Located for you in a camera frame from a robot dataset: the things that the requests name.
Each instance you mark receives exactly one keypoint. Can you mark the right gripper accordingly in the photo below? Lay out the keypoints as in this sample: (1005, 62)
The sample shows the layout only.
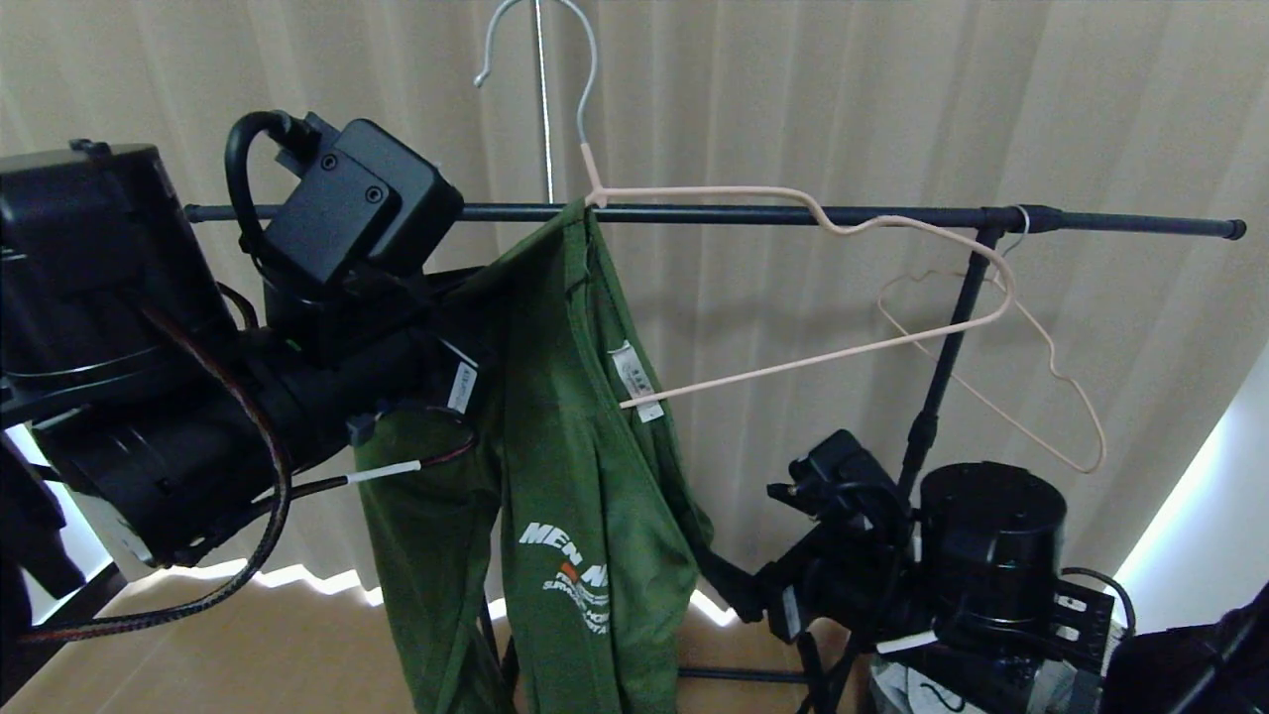
(833, 595)

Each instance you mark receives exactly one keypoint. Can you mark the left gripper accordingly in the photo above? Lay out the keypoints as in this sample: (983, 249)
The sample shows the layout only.
(337, 397)

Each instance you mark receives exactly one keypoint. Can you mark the pale grey shorts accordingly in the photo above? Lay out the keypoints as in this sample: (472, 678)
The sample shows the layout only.
(922, 694)

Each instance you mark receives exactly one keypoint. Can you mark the pink clothes hanger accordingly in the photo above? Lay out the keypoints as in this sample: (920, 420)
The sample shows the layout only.
(793, 367)
(1099, 448)

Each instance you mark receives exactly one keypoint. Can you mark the green long-sleeved shirt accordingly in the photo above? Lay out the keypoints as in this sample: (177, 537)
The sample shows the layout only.
(585, 476)

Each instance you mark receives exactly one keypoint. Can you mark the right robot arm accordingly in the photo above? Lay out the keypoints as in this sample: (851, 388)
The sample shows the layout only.
(991, 535)

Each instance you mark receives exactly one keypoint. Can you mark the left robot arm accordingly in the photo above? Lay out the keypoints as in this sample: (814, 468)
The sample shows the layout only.
(99, 297)

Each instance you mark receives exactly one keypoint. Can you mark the black clothes rack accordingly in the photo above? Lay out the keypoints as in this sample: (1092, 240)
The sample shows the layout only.
(744, 214)

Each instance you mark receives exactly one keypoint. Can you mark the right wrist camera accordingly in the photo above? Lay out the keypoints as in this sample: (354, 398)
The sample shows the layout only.
(833, 471)

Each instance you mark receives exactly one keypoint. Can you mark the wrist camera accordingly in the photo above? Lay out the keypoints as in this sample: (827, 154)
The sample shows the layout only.
(833, 471)
(347, 208)

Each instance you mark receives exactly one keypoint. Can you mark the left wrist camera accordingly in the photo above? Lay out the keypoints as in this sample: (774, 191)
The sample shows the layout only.
(347, 208)

